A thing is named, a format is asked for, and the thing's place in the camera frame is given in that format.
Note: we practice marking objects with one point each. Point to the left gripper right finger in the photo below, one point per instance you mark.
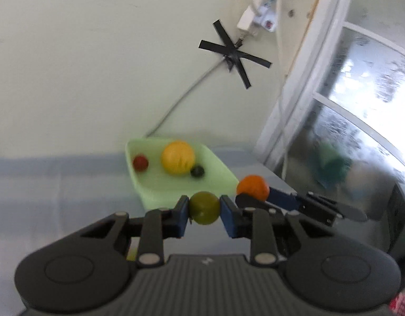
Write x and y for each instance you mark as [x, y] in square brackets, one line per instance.
[254, 224]

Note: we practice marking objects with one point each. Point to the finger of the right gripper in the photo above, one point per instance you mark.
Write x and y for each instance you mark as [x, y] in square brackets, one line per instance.
[283, 200]
[247, 201]

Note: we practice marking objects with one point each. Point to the dark purple plum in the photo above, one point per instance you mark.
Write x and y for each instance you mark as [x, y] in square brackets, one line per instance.
[197, 172]

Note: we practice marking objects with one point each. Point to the green object behind glass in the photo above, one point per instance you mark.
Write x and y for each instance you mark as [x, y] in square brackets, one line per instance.
[328, 165]

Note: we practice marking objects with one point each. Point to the white window frame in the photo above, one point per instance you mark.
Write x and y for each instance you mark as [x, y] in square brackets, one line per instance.
[306, 74]

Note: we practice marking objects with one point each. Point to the large yellow lemon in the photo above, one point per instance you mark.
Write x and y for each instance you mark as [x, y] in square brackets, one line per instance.
[178, 158]

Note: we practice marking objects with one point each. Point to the green lime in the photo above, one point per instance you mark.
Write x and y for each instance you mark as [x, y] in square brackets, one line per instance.
[204, 208]

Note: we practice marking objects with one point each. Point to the black tape cross lower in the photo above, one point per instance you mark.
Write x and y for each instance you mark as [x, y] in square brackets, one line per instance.
[231, 52]

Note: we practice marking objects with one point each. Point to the red tomato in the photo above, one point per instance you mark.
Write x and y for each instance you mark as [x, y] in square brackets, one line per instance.
[140, 163]

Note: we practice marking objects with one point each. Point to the white power adapter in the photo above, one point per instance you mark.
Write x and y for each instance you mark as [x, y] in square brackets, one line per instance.
[249, 23]

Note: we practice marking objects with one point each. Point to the light green plastic basket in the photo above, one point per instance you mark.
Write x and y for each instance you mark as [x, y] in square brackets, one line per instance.
[157, 188]

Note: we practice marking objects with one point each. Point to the blue white striped bedsheet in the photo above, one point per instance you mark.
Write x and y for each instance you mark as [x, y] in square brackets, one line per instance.
[45, 199]

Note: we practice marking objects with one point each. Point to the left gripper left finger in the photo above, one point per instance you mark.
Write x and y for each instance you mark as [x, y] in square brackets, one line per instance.
[157, 226]

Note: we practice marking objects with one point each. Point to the large orange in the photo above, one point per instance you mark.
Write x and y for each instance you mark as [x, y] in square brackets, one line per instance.
[254, 186]

